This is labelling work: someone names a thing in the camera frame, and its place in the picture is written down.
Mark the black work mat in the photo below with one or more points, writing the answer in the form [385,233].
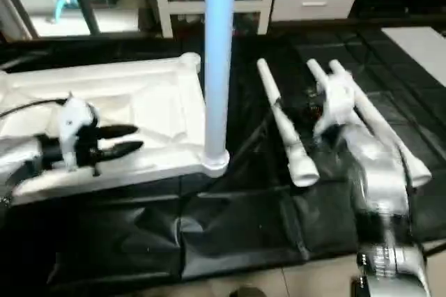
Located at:
[230,227]

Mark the white flat board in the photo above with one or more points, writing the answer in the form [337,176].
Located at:
[421,46]

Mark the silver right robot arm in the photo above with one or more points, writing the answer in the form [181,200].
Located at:
[380,171]

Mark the white plastic table top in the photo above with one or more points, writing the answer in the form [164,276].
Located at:
[153,102]

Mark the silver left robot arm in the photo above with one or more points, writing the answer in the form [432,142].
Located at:
[21,161]

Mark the black right robot foot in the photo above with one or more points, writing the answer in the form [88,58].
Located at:
[247,292]

